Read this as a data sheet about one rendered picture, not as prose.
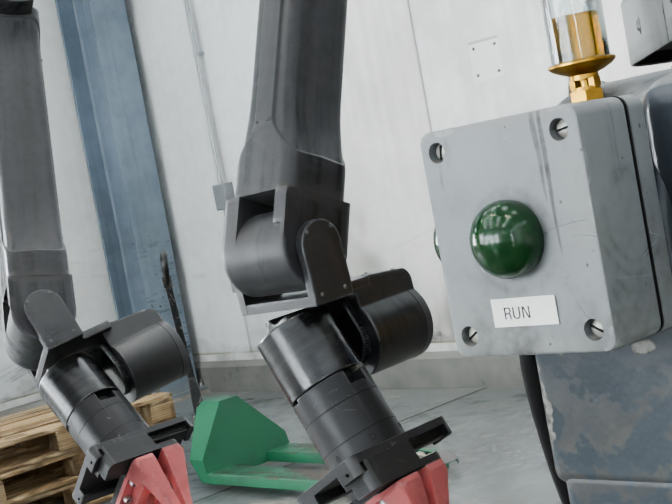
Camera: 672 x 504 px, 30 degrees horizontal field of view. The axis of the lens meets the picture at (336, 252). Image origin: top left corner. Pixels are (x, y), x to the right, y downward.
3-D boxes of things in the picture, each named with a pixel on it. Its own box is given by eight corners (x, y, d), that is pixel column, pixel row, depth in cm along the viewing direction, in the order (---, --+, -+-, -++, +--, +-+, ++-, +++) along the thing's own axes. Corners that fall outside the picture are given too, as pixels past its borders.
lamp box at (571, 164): (457, 358, 50) (416, 135, 49) (524, 334, 53) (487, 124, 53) (617, 352, 45) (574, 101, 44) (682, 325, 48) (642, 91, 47)
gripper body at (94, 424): (198, 428, 108) (151, 372, 112) (100, 462, 101) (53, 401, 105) (178, 479, 112) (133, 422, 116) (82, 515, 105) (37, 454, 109)
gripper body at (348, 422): (459, 437, 86) (402, 346, 87) (364, 482, 78) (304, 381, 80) (402, 478, 90) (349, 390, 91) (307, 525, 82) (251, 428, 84)
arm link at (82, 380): (34, 401, 114) (31, 361, 110) (100, 369, 117) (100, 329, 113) (73, 454, 110) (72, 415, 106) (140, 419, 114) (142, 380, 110)
